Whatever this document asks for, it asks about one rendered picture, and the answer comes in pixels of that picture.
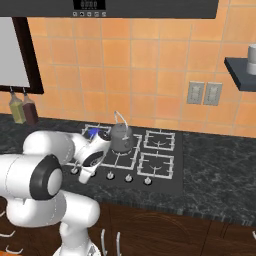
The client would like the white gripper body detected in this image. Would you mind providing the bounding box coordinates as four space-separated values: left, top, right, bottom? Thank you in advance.
78 168 97 185

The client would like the blue burner flame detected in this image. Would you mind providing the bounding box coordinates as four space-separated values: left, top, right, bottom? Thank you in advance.
87 127 101 138

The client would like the brown wooden cupboard door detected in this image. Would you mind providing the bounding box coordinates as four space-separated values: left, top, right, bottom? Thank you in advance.
201 219 256 256
87 202 113 256
111 203 212 256

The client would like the grey kettle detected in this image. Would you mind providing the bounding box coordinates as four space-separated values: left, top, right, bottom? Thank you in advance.
109 110 136 155

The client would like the black gas hob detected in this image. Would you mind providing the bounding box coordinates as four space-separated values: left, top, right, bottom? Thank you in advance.
63 123 185 197

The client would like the dark red bottle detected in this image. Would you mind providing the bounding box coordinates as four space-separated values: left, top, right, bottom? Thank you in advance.
22 87 40 126

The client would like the olive oil bottle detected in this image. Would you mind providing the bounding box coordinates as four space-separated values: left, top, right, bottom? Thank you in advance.
8 87 27 125

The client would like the dark framed window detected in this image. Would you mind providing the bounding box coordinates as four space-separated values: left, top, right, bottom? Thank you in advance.
0 16 45 95

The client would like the dark range hood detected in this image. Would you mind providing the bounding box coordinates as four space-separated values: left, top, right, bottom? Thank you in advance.
0 0 220 20

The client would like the grey canister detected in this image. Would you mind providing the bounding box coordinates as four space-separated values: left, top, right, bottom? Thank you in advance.
246 44 256 76

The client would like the silver drawer handle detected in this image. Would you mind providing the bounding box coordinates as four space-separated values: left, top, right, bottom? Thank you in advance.
0 229 17 239
4 245 25 255

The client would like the grey wall socket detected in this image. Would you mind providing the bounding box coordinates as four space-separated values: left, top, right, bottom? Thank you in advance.
186 80 206 106
202 81 224 107

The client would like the dark wall shelf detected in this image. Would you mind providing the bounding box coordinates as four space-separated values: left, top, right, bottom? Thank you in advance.
223 56 256 93

